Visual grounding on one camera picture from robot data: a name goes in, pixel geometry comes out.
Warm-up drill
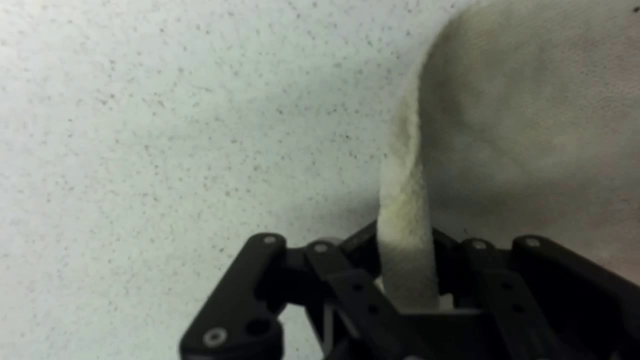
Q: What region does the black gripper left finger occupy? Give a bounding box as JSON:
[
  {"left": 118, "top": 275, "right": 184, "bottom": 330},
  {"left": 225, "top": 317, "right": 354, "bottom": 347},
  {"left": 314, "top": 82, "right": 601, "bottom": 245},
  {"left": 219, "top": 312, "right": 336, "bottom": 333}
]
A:
[{"left": 178, "top": 222, "right": 417, "bottom": 360}]

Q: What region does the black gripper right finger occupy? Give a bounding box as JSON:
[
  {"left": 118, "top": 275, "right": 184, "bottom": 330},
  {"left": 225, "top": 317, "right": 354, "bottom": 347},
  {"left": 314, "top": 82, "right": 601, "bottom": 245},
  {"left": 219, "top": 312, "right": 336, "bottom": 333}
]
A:
[{"left": 431, "top": 228, "right": 640, "bottom": 360}]

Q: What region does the stained beige cloth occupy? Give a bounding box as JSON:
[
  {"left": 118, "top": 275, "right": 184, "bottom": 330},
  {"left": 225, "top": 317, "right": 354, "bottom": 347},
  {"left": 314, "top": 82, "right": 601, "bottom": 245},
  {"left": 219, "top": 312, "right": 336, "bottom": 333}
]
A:
[{"left": 374, "top": 0, "right": 640, "bottom": 317}]

